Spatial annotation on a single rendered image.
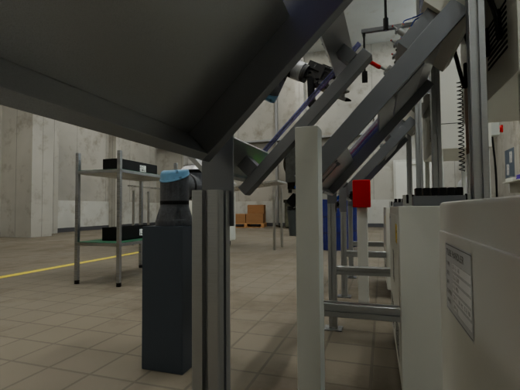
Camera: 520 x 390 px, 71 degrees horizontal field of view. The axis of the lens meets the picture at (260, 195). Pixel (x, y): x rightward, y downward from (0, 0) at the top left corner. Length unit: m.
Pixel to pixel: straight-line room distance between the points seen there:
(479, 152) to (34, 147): 9.49
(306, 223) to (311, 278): 0.14
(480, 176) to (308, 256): 0.55
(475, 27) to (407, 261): 0.70
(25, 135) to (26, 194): 1.37
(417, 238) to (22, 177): 9.51
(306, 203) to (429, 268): 0.46
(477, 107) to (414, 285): 0.54
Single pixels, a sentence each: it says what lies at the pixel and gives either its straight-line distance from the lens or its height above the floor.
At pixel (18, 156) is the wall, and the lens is 10.24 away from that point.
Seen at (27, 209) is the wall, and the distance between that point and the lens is 9.93.
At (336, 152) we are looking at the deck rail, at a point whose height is 0.80.
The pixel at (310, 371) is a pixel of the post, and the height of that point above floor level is 0.21.
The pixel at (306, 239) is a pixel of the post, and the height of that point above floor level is 0.54.
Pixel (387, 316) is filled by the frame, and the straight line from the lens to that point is 1.19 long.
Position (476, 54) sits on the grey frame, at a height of 1.05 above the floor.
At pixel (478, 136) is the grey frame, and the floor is 0.81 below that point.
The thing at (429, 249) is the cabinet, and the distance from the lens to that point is 1.21.
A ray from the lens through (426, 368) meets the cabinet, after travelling 1.29.
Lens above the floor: 0.61
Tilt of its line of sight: 2 degrees up
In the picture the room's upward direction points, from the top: straight up
